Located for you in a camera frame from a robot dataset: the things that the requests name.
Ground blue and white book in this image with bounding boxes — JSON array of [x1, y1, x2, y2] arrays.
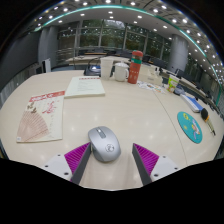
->
[[179, 93, 204, 114]]

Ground round teal printed mouse pad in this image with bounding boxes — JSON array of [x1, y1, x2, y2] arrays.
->
[[176, 111, 204, 145]]

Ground green printed paper cup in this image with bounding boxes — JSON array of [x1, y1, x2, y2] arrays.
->
[[166, 74, 181, 94]]

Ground colourful sticker sheet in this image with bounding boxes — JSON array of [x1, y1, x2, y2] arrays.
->
[[137, 80, 166, 94]]

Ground red white fan-print magazine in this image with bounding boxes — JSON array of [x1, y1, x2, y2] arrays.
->
[[15, 90, 66, 144]]

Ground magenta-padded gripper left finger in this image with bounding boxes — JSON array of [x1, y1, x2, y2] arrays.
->
[[43, 142, 92, 185]]

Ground white lidded mug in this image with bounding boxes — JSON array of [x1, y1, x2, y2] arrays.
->
[[113, 62, 130, 83]]

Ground black microphone with yellow band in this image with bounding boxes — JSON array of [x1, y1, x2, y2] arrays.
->
[[200, 107, 217, 137]]

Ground tall white cup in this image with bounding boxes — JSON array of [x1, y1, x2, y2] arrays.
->
[[100, 57, 115, 80]]

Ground red bottle with green band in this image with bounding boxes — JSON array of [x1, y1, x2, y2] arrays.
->
[[127, 49, 144, 85]]

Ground silver computer mouse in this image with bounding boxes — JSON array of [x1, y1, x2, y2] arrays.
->
[[87, 125, 122, 163]]

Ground dark office chairs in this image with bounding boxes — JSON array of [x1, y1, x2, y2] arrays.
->
[[143, 54, 218, 98]]

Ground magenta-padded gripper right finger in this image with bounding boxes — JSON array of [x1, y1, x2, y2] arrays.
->
[[131, 143, 181, 186]]

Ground dark conference console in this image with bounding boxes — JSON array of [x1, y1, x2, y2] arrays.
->
[[83, 64, 102, 77], [173, 85, 186, 96]]

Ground ceiling lights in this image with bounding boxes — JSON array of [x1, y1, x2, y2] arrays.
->
[[19, 0, 224, 78]]

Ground beige cardboard box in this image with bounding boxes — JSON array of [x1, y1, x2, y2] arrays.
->
[[142, 64, 162, 84]]

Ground white paper booklet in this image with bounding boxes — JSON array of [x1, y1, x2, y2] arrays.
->
[[63, 75, 106, 99]]

